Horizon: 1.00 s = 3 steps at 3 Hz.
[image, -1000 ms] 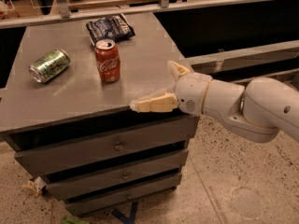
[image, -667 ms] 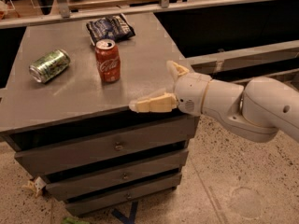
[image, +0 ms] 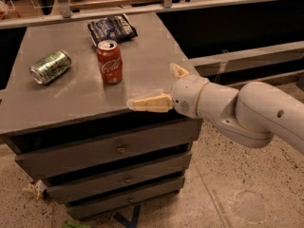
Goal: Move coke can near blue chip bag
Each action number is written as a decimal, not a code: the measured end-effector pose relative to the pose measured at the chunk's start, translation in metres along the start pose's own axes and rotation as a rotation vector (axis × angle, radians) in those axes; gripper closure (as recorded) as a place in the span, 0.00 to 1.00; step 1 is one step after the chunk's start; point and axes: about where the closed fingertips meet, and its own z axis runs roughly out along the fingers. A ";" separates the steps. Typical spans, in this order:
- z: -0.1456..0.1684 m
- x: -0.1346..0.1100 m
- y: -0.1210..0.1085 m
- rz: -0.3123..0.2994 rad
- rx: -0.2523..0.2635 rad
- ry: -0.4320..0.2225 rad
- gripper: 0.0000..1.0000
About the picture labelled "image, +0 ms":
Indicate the top grey drawer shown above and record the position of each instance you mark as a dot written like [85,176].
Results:
[60,160]

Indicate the middle grey drawer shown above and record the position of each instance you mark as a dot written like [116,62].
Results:
[98,184]

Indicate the green object on floor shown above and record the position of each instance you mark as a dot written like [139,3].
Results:
[74,224]

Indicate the grey metal railing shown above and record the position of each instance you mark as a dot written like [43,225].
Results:
[27,14]

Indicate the grey drawer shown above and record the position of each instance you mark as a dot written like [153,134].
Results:
[98,184]
[123,199]
[60,160]

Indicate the bottom grey drawer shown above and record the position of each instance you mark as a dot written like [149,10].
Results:
[123,199]

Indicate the crumpled paper scrap on floor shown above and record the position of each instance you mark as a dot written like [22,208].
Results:
[37,188]

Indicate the green soda can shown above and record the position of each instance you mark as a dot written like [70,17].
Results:
[50,67]

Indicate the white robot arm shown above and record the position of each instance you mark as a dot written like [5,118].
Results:
[251,116]

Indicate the red coke can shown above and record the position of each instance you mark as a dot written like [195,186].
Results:
[110,62]

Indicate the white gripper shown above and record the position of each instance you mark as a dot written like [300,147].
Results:
[186,95]

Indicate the blue chip bag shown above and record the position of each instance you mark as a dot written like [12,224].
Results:
[114,27]

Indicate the grey drawer cabinet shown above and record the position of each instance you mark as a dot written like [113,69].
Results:
[77,107]

